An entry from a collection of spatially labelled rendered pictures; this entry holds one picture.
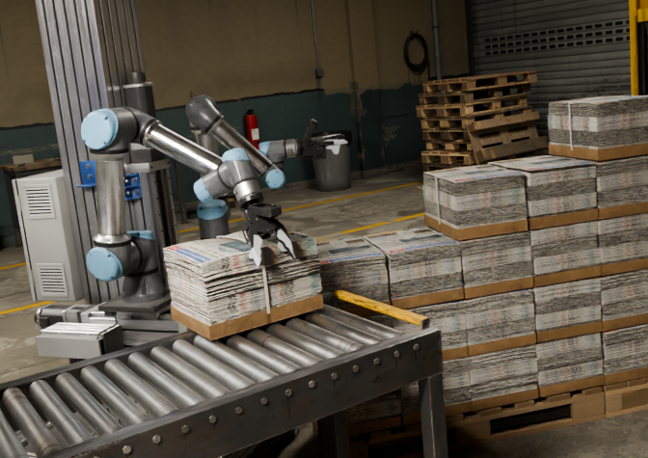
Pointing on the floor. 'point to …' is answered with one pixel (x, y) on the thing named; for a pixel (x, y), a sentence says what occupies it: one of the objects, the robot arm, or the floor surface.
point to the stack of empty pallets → (467, 114)
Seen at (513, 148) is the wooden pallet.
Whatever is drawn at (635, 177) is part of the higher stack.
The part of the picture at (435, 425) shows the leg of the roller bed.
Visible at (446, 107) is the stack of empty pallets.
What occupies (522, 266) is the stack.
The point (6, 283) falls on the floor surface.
